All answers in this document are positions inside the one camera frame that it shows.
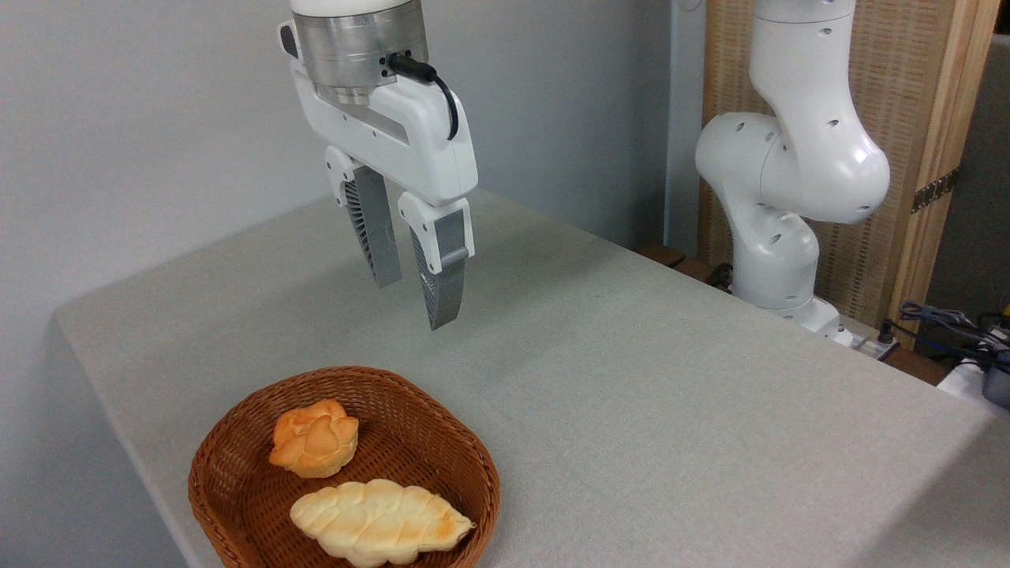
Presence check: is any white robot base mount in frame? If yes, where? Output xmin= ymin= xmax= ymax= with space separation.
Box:
xmin=777 ymin=295 xmax=901 ymax=362

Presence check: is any small round orange bread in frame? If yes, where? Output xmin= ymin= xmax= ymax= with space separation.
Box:
xmin=268 ymin=398 xmax=361 ymax=480

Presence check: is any long pale braided bread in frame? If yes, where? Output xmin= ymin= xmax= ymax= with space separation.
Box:
xmin=289 ymin=478 xmax=477 ymax=568

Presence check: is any wooden woven folding screen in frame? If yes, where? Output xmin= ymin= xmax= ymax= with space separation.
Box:
xmin=698 ymin=0 xmax=1004 ymax=349

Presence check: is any metal screen hinge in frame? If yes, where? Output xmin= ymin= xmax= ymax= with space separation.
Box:
xmin=911 ymin=167 xmax=962 ymax=215

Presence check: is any brown wooden platform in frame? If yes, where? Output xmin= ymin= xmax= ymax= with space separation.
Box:
xmin=634 ymin=242 xmax=736 ymax=294

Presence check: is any blue grey cable bundle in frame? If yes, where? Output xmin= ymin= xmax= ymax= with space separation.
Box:
xmin=897 ymin=296 xmax=1010 ymax=373

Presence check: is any brown woven wicker basket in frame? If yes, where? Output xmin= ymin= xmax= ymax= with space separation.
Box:
xmin=188 ymin=365 xmax=502 ymax=568

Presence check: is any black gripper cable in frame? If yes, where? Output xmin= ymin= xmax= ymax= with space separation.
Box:
xmin=386 ymin=53 xmax=461 ymax=142

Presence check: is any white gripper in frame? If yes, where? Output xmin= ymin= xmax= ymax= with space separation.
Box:
xmin=278 ymin=19 xmax=480 ymax=331

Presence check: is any white cloth-covered object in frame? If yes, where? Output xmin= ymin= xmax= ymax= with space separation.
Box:
xmin=936 ymin=358 xmax=1010 ymax=420

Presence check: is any grey box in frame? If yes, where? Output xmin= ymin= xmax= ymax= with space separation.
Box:
xmin=982 ymin=351 xmax=1010 ymax=411

